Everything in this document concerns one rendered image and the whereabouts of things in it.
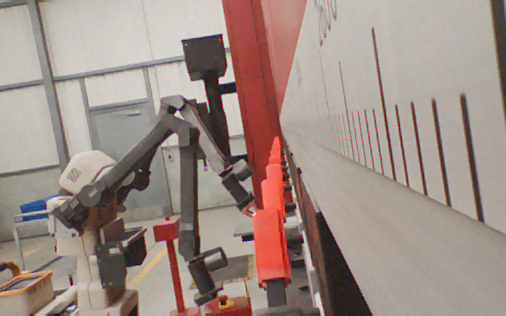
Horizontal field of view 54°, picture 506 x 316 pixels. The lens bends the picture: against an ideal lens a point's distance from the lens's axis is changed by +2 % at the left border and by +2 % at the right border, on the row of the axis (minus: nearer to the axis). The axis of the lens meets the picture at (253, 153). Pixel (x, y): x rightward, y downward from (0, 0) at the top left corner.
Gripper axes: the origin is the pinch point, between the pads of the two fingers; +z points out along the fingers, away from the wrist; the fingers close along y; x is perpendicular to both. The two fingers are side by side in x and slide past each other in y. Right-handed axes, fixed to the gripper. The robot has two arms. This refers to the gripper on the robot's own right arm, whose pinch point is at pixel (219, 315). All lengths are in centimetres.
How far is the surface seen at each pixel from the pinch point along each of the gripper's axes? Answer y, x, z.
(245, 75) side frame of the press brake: 56, 108, -76
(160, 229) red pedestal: -34, 190, -7
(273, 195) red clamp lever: 23, -107, -47
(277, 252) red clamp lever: 20, -128, -47
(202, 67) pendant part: 37, 127, -92
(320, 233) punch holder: 22, -141, -51
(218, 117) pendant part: 35, 166, -62
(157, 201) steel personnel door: -104, 763, 24
